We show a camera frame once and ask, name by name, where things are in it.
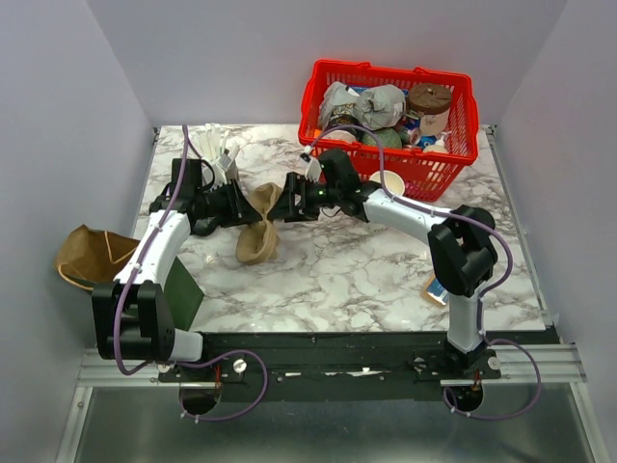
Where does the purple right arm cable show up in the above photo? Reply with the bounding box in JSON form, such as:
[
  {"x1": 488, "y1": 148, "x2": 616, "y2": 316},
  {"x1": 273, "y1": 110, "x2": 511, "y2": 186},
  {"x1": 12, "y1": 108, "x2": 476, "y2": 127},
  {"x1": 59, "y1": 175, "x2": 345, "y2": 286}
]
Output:
[{"x1": 302, "y1": 124, "x2": 542, "y2": 421}]

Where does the black labelled tub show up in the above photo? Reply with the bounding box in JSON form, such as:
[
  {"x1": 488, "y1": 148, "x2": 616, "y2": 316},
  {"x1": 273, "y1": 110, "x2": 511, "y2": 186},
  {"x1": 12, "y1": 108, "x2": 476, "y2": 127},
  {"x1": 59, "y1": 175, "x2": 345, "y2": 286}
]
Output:
[{"x1": 323, "y1": 104, "x2": 360, "y2": 144}]

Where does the red plastic shopping basket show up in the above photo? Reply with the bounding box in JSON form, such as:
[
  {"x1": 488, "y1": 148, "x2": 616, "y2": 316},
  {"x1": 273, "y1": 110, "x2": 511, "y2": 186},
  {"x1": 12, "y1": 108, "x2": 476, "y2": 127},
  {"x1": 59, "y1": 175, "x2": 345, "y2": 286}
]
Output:
[{"x1": 298, "y1": 60, "x2": 479, "y2": 203}]

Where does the green netted melon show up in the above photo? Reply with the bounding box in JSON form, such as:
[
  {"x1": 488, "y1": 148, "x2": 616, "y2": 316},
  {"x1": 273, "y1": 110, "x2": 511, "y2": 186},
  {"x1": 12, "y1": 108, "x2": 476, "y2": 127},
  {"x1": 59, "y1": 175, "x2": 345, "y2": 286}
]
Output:
[{"x1": 361, "y1": 128, "x2": 402, "y2": 150}]

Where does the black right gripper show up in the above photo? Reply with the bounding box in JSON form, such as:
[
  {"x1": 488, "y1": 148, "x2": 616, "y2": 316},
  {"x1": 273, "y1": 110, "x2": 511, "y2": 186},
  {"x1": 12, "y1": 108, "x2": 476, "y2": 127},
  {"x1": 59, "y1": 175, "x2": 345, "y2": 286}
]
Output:
[{"x1": 268, "y1": 172, "x2": 341, "y2": 224}]

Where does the cream pump lotion bottle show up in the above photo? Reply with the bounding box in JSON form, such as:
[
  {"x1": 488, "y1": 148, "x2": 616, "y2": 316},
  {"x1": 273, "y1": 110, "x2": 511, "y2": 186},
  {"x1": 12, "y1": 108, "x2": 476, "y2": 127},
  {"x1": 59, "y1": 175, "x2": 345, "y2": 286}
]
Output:
[{"x1": 423, "y1": 132, "x2": 448, "y2": 153}]

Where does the brown lidded round box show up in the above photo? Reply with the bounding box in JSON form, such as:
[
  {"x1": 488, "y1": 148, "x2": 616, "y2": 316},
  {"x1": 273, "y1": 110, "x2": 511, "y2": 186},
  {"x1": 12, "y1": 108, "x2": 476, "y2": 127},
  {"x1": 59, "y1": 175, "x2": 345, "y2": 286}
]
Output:
[{"x1": 407, "y1": 83, "x2": 453, "y2": 136}]

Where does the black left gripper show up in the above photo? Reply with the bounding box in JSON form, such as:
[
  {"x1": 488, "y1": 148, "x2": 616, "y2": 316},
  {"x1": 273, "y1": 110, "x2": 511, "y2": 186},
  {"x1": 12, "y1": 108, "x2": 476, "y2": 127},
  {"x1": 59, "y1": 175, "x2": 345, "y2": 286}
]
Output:
[{"x1": 196, "y1": 177, "x2": 263, "y2": 228}]

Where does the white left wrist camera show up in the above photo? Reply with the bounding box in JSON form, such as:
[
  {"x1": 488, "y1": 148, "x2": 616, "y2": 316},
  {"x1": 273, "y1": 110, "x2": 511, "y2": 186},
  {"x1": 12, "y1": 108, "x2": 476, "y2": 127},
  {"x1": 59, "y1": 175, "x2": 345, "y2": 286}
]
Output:
[{"x1": 212, "y1": 152, "x2": 236, "y2": 186}]

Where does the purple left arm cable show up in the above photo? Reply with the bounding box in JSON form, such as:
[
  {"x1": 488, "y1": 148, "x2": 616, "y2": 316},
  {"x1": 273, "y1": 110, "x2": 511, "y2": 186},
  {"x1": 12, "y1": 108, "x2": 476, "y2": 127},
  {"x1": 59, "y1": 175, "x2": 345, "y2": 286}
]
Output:
[{"x1": 114, "y1": 123, "x2": 270, "y2": 424}]

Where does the grey plastic mailer bag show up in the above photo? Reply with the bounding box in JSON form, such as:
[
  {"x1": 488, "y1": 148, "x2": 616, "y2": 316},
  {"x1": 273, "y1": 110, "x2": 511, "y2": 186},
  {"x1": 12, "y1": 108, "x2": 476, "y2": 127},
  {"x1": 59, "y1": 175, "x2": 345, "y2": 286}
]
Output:
[{"x1": 317, "y1": 81, "x2": 407, "y2": 130}]

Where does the brown green paper bag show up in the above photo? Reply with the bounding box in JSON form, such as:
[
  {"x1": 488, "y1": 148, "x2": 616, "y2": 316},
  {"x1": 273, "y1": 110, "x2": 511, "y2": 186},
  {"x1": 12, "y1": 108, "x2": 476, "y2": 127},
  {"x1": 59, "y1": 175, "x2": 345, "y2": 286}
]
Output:
[{"x1": 54, "y1": 225, "x2": 203, "y2": 331}]

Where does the red blue drink can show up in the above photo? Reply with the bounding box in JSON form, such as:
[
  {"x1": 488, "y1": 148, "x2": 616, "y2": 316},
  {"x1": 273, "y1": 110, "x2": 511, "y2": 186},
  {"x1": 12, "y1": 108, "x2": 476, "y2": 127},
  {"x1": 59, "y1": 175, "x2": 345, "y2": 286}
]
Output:
[{"x1": 401, "y1": 127, "x2": 422, "y2": 146}]

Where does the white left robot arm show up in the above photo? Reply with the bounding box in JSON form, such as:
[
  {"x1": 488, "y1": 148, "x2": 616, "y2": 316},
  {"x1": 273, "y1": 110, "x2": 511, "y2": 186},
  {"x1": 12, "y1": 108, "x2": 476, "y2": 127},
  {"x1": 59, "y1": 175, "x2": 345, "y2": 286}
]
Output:
[{"x1": 92, "y1": 158, "x2": 261, "y2": 381}]

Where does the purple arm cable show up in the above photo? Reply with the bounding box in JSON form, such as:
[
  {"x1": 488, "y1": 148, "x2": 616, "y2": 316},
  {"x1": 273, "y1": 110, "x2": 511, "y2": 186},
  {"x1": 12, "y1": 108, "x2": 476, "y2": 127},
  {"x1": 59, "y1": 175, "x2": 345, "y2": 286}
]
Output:
[
  {"x1": 114, "y1": 123, "x2": 270, "y2": 424},
  {"x1": 302, "y1": 124, "x2": 542, "y2": 421}
]

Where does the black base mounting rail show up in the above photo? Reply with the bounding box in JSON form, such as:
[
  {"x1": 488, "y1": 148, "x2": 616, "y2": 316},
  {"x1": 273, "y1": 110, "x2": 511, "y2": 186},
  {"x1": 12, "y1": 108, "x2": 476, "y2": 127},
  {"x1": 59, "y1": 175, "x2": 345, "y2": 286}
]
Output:
[{"x1": 159, "y1": 332, "x2": 500, "y2": 402}]

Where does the stack of paper cups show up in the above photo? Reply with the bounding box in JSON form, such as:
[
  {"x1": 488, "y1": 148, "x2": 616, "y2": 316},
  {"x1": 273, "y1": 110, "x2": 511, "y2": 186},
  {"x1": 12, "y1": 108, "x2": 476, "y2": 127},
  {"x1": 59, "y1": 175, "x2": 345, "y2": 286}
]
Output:
[{"x1": 369, "y1": 170, "x2": 405, "y2": 196}]

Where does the brown cardboard cup carrier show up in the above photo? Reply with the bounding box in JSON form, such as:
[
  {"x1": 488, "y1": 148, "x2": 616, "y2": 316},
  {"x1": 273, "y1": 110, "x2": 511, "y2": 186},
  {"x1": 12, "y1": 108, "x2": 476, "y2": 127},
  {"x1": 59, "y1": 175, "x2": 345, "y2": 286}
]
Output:
[{"x1": 235, "y1": 182, "x2": 282, "y2": 265}]

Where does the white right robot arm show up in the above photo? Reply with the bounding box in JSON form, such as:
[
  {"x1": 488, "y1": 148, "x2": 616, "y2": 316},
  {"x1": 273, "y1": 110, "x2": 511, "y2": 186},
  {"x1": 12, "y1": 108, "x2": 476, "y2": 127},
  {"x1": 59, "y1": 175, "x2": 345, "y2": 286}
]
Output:
[{"x1": 267, "y1": 149, "x2": 497, "y2": 378}]

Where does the blue orange card box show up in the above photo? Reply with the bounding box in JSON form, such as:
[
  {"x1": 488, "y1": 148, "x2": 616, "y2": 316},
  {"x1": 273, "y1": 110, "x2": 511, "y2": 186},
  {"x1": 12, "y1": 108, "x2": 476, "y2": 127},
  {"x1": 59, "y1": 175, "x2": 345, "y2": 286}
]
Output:
[{"x1": 421, "y1": 276, "x2": 449, "y2": 307}]

